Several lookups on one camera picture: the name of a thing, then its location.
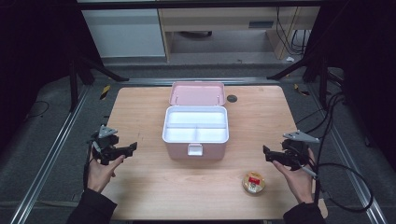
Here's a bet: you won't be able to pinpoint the yellow black tape strip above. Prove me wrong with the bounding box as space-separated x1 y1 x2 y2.
293 83 311 96
99 85 112 101

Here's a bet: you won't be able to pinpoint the person's right hand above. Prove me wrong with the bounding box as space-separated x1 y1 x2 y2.
272 147 317 204

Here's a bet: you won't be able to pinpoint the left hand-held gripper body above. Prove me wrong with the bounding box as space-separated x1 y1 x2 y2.
91 124 126 166

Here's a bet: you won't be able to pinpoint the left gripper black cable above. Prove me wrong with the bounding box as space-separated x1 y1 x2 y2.
82 139 96 191

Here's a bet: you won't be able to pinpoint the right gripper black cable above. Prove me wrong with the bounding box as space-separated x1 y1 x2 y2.
294 91 375 215

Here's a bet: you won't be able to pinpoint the black stand legs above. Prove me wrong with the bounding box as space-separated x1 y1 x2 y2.
68 55 130 113
266 55 345 110

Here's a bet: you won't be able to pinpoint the white divided tray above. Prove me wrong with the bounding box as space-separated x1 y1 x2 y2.
162 105 231 144

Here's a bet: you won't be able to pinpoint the light wooden desk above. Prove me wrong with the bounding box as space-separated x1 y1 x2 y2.
158 7 321 62

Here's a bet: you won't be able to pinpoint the aluminium floor rail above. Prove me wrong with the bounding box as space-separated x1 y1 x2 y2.
9 85 92 224
306 83 389 224
120 77 281 87

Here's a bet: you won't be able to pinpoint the pink storage box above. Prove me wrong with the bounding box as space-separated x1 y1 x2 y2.
162 81 231 161

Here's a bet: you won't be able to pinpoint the black hanging cables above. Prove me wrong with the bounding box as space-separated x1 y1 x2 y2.
275 7 312 56

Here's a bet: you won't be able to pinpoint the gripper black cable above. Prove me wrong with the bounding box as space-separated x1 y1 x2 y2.
294 91 375 215
82 139 96 191

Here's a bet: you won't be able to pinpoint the thin black floor cable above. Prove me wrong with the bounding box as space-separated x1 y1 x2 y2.
23 100 50 121

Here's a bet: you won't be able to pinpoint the round yellow red-label container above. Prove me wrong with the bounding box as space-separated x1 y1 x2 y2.
242 171 266 195

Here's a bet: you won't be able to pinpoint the white cabinet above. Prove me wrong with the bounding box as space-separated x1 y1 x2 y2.
81 8 166 59

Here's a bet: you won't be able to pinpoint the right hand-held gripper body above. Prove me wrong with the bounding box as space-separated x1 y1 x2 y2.
281 130 320 172

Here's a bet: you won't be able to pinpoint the person's left hand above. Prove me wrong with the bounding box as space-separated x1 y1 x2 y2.
87 154 126 194

